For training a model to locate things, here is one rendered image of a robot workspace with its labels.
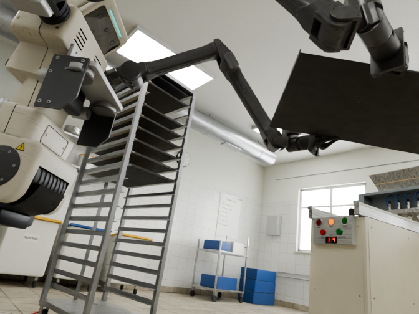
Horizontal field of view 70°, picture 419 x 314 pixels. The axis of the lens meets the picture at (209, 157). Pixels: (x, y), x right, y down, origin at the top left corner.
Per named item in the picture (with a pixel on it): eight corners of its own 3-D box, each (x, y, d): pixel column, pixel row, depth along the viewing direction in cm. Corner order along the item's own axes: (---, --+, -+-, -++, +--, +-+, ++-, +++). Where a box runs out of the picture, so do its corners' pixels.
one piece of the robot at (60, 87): (15, 101, 75) (45, 33, 82) (66, 144, 101) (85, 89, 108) (77, 109, 74) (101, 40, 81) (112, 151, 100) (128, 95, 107)
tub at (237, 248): (225, 253, 586) (226, 242, 593) (244, 255, 558) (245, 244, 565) (213, 250, 562) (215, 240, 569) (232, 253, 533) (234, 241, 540)
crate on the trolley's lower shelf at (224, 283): (219, 287, 559) (221, 275, 565) (236, 290, 534) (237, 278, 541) (199, 285, 521) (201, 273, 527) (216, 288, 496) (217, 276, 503)
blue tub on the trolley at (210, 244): (214, 250, 557) (215, 242, 562) (230, 252, 529) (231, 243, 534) (202, 248, 538) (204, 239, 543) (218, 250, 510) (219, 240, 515)
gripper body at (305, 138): (321, 156, 112) (302, 158, 117) (322, 131, 115) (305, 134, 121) (312, 150, 108) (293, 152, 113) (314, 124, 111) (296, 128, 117)
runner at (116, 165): (131, 165, 193) (132, 161, 194) (128, 164, 191) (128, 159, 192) (85, 174, 235) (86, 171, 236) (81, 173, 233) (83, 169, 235)
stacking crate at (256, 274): (259, 280, 617) (260, 269, 624) (275, 283, 588) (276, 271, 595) (239, 277, 581) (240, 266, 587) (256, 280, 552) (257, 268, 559)
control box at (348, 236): (317, 245, 163) (317, 218, 168) (356, 245, 143) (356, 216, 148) (312, 243, 162) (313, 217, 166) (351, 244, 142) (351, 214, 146)
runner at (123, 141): (138, 139, 199) (138, 136, 200) (134, 138, 197) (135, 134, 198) (91, 153, 241) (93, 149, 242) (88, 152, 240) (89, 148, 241)
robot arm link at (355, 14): (321, 53, 65) (332, 19, 57) (314, 18, 70) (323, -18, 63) (380, 52, 64) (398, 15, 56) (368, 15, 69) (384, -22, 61)
